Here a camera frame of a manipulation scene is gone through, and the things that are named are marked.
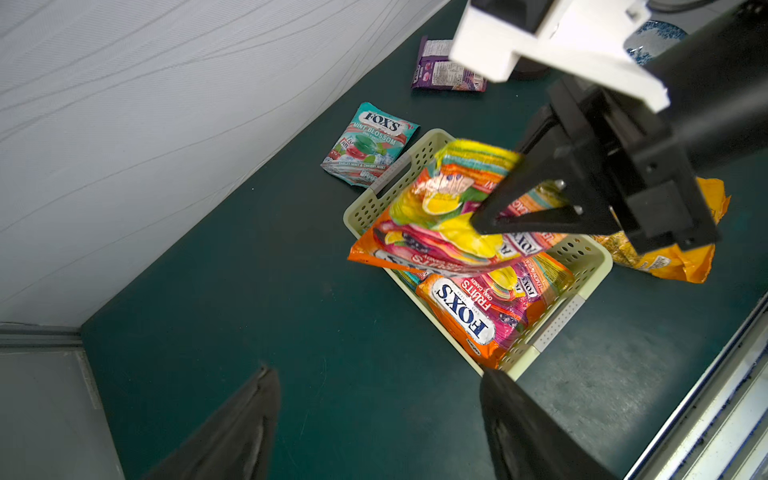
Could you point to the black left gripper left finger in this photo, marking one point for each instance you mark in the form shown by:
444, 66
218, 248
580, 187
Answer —
236, 441

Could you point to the yellow orange candy bag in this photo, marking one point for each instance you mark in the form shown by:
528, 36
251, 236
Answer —
672, 263

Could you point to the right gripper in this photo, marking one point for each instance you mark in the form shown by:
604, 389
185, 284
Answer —
614, 166

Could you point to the light green plastic basket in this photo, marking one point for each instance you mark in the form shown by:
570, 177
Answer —
585, 258

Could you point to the black metal cup stand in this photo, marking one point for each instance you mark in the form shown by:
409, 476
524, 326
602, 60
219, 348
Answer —
528, 70

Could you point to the purple candy bag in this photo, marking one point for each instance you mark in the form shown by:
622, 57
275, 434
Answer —
435, 71

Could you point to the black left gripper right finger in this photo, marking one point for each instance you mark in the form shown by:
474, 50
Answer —
524, 441

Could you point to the mint blossom candy bag front-up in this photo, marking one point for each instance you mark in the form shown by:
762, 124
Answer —
369, 145

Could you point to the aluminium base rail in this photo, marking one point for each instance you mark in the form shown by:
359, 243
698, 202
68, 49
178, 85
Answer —
719, 429

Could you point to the blue floral small bowl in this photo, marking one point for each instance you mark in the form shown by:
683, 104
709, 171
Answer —
652, 39

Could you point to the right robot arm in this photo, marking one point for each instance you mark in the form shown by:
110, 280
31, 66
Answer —
716, 82

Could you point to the orange fruits candy bag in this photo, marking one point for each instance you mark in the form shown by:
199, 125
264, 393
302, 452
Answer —
427, 227

